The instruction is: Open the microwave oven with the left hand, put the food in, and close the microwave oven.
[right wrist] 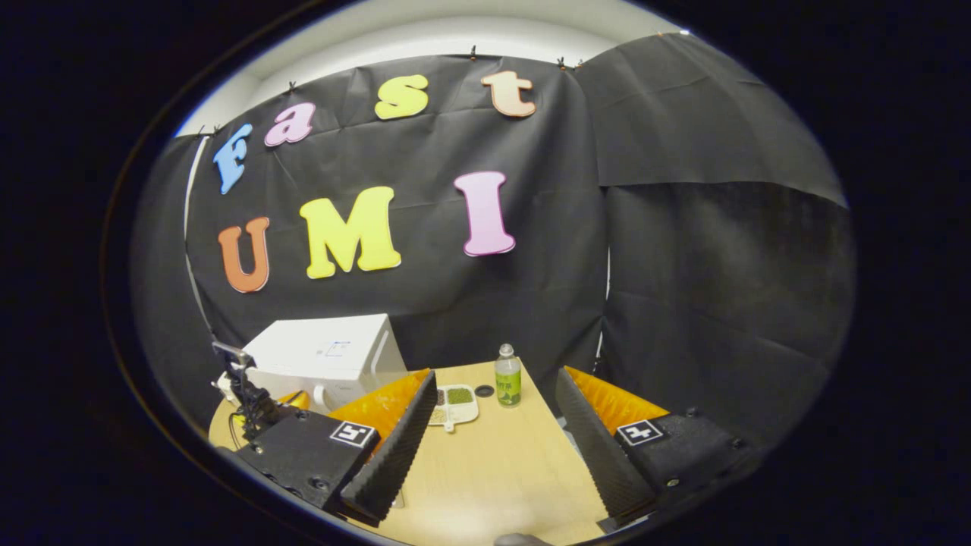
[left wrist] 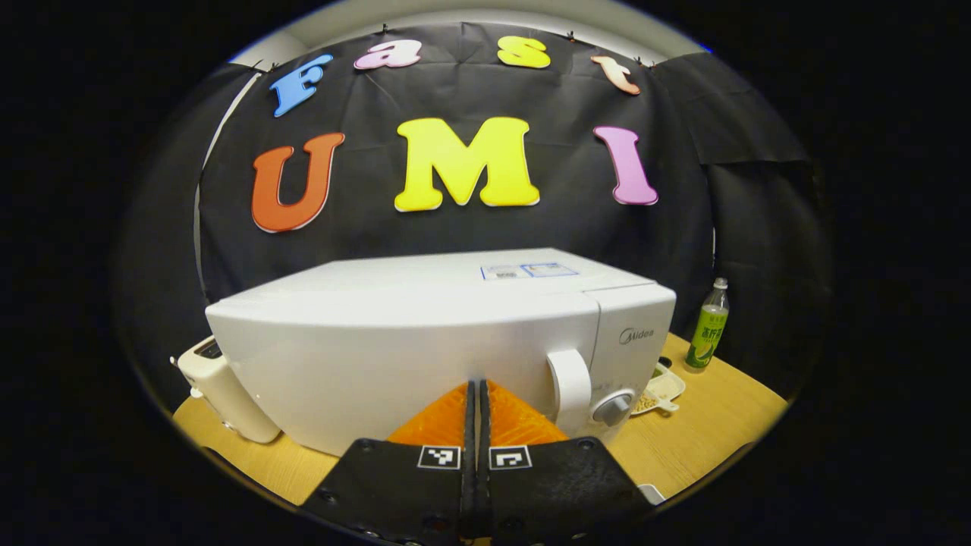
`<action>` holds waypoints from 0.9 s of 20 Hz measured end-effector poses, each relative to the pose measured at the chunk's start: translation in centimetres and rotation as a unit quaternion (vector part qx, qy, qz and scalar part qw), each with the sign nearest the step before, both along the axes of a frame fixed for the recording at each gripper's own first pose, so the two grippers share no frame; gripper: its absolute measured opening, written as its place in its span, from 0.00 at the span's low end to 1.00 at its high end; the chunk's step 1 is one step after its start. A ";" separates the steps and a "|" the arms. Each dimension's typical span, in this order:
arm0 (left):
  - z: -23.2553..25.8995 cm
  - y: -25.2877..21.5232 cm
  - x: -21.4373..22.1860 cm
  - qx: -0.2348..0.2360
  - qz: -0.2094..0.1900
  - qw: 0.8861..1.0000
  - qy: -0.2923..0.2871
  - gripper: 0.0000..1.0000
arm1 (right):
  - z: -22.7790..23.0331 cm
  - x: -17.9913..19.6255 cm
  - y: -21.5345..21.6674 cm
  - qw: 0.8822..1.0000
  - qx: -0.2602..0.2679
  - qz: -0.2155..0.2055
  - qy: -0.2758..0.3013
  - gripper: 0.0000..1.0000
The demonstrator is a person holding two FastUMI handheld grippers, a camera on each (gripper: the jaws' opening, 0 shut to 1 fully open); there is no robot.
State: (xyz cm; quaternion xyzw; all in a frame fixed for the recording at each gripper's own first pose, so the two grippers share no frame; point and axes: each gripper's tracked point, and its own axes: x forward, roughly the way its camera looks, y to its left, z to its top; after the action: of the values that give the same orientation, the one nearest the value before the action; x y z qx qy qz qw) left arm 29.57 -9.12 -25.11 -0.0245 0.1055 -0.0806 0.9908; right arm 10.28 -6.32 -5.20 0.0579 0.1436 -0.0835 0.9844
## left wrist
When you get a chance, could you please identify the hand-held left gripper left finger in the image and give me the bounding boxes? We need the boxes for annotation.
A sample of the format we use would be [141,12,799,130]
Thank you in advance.
[300,381,477,546]

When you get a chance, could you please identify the green drink bottle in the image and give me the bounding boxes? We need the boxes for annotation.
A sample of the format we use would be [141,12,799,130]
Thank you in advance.
[685,278,731,372]

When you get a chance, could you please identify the white divided food tray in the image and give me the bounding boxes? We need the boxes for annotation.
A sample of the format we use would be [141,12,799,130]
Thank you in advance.
[631,356,687,416]

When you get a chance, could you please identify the black backdrop cloth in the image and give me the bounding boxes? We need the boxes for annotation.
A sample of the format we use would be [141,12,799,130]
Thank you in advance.
[114,21,831,410]

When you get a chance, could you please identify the white microwave oven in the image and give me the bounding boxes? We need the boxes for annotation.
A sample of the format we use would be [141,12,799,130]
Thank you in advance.
[205,248,677,458]

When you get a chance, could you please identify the white toaster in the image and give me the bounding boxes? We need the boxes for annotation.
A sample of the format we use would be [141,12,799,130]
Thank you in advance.
[171,335,283,444]

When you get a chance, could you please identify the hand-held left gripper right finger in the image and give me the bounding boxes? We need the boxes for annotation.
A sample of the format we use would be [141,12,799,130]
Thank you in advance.
[476,379,659,546]

